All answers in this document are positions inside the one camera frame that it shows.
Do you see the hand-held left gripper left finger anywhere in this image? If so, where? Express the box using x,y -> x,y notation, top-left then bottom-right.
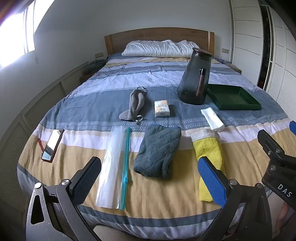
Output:
26,157 -> 102,241

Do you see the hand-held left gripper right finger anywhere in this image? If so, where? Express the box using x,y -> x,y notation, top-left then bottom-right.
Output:
197,157 -> 273,241

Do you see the clear zip bag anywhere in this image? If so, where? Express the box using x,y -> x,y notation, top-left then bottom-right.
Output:
95,126 -> 132,210

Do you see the yellow towel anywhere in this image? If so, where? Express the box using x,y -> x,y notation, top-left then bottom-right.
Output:
191,129 -> 226,202

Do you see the green tray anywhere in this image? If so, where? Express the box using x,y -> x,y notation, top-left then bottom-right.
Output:
206,84 -> 262,111

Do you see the white towel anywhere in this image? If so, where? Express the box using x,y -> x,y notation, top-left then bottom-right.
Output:
200,107 -> 225,132

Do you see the dark grey towel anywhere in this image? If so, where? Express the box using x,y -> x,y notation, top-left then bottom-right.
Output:
134,124 -> 182,180

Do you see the tissue pack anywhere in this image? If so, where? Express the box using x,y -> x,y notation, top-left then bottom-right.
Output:
154,100 -> 171,117

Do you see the grey glass jar with handle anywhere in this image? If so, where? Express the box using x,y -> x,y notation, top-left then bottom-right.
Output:
178,47 -> 213,105

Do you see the person's right forearm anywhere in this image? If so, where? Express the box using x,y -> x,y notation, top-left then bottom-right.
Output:
276,202 -> 290,229

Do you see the smartphone with red case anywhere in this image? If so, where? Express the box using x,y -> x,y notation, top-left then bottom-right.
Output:
38,129 -> 65,162

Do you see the wooden nightstand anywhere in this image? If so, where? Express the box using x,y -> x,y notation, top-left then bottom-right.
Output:
228,62 -> 242,75

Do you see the white wardrobe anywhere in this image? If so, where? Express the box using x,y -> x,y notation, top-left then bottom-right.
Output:
231,0 -> 296,116

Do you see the striped duvet bed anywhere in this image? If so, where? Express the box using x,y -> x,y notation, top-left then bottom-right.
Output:
16,52 -> 296,234

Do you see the grey clothes pile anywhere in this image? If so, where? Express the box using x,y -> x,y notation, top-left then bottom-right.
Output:
84,59 -> 107,75

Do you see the white pillow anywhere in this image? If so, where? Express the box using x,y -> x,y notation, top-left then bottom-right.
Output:
121,40 -> 200,58

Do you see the wooden headboard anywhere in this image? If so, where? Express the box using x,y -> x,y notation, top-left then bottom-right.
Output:
105,28 -> 215,58

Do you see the window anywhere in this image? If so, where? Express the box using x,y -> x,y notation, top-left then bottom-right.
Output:
0,0 -> 50,67

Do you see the low wall cabinet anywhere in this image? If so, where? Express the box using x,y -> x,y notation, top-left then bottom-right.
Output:
0,61 -> 89,209

